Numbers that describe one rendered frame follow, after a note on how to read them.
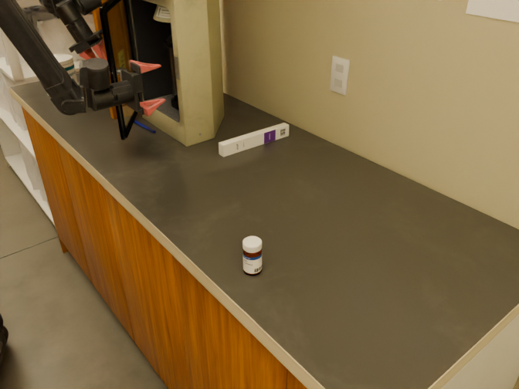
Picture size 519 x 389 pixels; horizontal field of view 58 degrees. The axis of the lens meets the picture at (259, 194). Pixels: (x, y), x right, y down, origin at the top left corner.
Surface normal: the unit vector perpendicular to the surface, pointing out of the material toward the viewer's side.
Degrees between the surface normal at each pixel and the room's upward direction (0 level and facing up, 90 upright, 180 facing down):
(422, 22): 90
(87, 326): 0
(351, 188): 0
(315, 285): 2
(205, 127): 90
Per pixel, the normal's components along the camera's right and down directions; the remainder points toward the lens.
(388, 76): -0.78, 0.33
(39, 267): 0.00, -0.85
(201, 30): 0.62, 0.41
